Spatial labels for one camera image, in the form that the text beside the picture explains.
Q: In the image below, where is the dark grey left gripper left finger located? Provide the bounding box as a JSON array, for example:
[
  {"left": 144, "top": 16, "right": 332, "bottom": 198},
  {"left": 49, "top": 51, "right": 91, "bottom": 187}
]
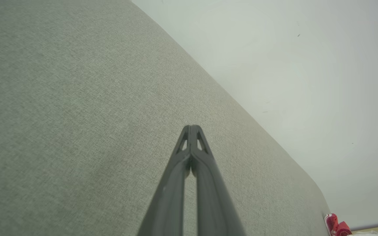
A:
[{"left": 137, "top": 125, "right": 193, "bottom": 236}]

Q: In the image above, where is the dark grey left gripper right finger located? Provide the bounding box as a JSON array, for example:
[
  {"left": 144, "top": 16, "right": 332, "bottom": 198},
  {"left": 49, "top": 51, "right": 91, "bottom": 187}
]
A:
[{"left": 191, "top": 125, "right": 247, "bottom": 236}]

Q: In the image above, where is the red white-sleeved jersey shirt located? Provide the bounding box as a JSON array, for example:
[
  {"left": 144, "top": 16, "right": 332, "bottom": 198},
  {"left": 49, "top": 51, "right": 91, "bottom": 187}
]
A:
[{"left": 324, "top": 213, "right": 339, "bottom": 236}]

